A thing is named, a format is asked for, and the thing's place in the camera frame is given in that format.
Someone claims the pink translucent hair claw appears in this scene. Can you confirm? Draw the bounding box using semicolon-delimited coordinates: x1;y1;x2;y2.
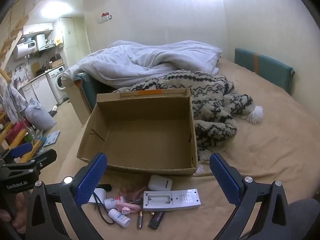
119;179;149;202

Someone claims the white pill bottle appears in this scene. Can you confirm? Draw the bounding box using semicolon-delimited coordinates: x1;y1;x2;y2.
108;209;131;228

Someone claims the pink plastic toy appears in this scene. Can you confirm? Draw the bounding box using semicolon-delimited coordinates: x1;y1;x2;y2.
116;201;141;215

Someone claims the AA battery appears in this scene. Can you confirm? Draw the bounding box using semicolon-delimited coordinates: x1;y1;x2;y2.
137;211;143;229

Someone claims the white earbuds case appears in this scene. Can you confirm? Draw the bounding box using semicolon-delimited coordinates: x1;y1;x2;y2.
148;174;172;191

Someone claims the white remote control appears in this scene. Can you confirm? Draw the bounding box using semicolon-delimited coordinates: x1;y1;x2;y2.
143;189;201;212

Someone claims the black lighter with print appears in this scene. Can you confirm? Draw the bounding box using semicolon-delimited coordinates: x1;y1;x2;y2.
148;211;165;230

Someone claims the white bottle red label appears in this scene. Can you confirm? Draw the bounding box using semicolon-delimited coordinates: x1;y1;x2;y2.
104;196;126;210

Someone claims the person's left hand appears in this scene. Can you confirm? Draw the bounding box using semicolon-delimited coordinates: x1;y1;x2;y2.
1;192;28;234

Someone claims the bathroom scale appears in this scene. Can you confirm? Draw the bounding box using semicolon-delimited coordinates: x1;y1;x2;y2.
43;130;60;147

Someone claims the white plastic bag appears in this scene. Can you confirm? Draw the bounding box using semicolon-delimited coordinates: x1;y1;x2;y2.
24;98;56;131

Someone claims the white washing machine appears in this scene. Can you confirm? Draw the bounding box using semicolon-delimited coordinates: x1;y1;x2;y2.
46;65;68;105

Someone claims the patterned fleece blanket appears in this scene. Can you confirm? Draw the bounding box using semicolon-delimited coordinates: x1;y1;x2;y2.
116;70;264;163

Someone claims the brown cardboard box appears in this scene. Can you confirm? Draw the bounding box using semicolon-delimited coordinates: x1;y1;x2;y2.
77;88;198;175

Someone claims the white water heater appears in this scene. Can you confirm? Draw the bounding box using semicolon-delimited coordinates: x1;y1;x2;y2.
12;40;37;60

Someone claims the teal cushion orange stripe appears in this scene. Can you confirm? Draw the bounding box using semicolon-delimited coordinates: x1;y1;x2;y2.
234;48;295;94

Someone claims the white duvet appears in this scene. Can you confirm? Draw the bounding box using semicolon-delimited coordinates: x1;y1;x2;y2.
62;40;222;88

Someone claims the wooden chair frame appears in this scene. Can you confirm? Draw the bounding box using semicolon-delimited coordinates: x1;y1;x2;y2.
1;108;41;163

